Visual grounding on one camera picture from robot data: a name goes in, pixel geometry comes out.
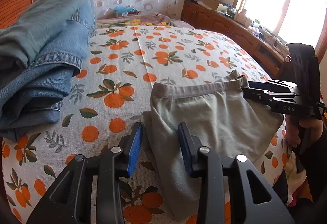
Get wooden side cabinet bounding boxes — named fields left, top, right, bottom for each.
left=181, top=0, right=294, bottom=81

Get wooden framed window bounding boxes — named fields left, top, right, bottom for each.
left=236, top=0, right=326, bottom=51

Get blue item in box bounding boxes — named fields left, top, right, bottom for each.
left=114, top=6, right=139, bottom=17

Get grey-green pants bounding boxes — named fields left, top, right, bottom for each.
left=142, top=71, right=284, bottom=221

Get cardboard box on cabinet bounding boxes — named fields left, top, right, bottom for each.
left=203, top=0, right=228, bottom=11

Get orange print bed sheet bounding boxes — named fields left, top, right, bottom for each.
left=1, top=24, right=315, bottom=224

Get white plastic jug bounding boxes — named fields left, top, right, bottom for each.
left=234, top=8, right=247, bottom=25

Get black sleeve right forearm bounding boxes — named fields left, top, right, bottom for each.
left=288, top=127, right=326, bottom=223

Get person's right hand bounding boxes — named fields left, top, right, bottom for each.
left=284, top=114, right=324, bottom=148

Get folded blue jeans stack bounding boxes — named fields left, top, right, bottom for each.
left=1, top=0, right=96, bottom=142

